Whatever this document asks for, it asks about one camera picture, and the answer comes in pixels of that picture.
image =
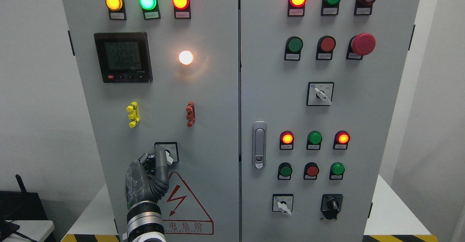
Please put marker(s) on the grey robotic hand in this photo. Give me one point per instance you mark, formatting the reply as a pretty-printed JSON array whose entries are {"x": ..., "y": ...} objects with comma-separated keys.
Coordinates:
[{"x": 147, "y": 178}]

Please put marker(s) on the door rotary switch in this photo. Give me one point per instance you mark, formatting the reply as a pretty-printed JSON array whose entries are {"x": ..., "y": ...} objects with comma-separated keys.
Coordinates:
[{"x": 171, "y": 150}]

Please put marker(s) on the green lit indicator light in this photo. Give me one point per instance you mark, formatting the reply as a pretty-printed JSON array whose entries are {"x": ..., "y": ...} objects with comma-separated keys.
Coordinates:
[{"x": 150, "y": 9}]

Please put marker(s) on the yellow indicator light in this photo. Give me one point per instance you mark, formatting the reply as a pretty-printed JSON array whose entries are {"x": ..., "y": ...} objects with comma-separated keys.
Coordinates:
[{"x": 116, "y": 9}]

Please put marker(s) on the red electrical hazard sticker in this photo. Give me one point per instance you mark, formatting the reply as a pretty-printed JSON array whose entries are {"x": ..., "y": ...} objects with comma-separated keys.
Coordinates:
[{"x": 182, "y": 212}]

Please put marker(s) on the yellow terminal connector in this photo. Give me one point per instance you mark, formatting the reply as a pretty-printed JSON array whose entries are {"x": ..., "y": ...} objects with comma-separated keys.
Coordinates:
[{"x": 133, "y": 114}]

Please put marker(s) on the red terminal connector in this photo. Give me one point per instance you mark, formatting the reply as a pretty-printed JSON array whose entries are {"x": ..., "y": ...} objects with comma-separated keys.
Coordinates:
[{"x": 191, "y": 116}]

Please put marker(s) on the grey left cabinet door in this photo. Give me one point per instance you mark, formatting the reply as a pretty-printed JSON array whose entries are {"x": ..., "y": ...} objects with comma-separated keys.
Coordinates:
[{"x": 209, "y": 150}]

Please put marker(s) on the grey cabinet door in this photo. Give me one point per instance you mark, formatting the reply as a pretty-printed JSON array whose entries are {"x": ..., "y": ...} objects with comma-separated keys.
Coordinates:
[
  {"x": 274, "y": 90},
  {"x": 209, "y": 150}
]

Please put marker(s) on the white side table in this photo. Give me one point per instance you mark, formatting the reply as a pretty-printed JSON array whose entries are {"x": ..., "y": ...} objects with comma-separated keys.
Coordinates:
[{"x": 39, "y": 230}]

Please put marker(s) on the black digital power meter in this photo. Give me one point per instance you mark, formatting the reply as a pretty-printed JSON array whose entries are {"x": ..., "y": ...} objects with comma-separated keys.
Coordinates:
[{"x": 123, "y": 57}]

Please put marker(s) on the small clear lamp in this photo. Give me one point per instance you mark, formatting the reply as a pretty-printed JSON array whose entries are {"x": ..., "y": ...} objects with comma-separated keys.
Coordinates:
[{"x": 186, "y": 57}]

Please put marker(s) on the black box with antenna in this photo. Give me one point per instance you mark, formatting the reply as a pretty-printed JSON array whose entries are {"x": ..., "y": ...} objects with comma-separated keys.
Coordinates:
[{"x": 21, "y": 205}]

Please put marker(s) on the green push button lower left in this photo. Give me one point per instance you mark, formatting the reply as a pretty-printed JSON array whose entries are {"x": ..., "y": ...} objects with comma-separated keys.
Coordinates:
[{"x": 284, "y": 171}]

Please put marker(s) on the green push button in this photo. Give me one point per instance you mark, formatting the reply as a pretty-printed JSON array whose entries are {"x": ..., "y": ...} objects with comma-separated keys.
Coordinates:
[
  {"x": 293, "y": 47},
  {"x": 336, "y": 171},
  {"x": 284, "y": 171}
]

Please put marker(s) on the red lit indicator lower left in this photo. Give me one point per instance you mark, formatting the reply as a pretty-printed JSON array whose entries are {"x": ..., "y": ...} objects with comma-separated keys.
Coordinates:
[{"x": 286, "y": 140}]

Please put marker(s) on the red push button lower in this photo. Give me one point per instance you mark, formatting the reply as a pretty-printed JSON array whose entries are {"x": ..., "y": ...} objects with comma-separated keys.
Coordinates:
[{"x": 311, "y": 171}]

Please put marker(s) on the red push button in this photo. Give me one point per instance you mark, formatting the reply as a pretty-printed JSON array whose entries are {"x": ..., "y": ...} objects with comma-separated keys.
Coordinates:
[
  {"x": 325, "y": 48},
  {"x": 311, "y": 171}
]

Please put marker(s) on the green indicator lower middle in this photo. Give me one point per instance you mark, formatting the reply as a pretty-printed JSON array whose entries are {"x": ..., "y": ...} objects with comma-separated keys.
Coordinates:
[{"x": 314, "y": 140}]

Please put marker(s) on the red lit indicator light left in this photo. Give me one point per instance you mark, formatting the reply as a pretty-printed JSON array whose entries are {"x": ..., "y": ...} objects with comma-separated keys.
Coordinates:
[{"x": 182, "y": 9}]

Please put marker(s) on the green push button lower right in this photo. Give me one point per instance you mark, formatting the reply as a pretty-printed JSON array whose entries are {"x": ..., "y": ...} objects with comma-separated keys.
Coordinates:
[{"x": 336, "y": 171}]

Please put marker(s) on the red lit indicator lower right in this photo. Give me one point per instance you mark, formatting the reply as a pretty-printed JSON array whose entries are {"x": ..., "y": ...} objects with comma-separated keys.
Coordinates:
[{"x": 341, "y": 140}]

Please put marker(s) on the green push button upper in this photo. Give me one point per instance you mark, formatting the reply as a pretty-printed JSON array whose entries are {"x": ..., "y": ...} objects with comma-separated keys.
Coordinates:
[{"x": 293, "y": 47}]

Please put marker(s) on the grey right cabinet door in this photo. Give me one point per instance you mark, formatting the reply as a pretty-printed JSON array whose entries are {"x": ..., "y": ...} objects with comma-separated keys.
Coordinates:
[{"x": 274, "y": 90}]

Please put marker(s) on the red push button upper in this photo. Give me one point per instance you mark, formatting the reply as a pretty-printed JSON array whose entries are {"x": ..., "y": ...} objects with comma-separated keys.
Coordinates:
[{"x": 325, "y": 48}]

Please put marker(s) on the red lit indicator top right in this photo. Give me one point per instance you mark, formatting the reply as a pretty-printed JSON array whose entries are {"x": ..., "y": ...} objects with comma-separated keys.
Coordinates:
[{"x": 296, "y": 8}]

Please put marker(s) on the white platform with hazard stripe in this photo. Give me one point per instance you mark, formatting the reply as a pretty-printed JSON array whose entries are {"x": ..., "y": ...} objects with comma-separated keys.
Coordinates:
[{"x": 390, "y": 220}]

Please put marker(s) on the red emergency stop button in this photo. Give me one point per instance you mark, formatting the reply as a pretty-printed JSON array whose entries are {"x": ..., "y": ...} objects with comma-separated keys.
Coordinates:
[{"x": 360, "y": 45}]

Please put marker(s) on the green indicator top right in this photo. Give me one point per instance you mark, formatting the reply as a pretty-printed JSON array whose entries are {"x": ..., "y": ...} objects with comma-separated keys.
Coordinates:
[{"x": 330, "y": 7}]

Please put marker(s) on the dark red buzzer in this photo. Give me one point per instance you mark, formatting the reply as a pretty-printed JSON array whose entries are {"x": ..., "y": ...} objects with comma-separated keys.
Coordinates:
[{"x": 363, "y": 7}]

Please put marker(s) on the silver door handle lock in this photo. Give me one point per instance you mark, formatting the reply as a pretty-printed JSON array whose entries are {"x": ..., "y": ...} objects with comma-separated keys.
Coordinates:
[{"x": 259, "y": 144}]

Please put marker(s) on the lower white rotary switch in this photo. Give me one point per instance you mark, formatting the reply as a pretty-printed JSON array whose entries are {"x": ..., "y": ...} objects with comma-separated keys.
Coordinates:
[{"x": 283, "y": 203}]

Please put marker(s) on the black rotary selector switch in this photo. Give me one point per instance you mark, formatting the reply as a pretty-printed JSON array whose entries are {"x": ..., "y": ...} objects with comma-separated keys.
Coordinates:
[{"x": 331, "y": 205}]

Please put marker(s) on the upper right rotary switch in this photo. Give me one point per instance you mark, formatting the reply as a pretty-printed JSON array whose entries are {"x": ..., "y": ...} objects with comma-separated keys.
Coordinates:
[{"x": 320, "y": 93}]

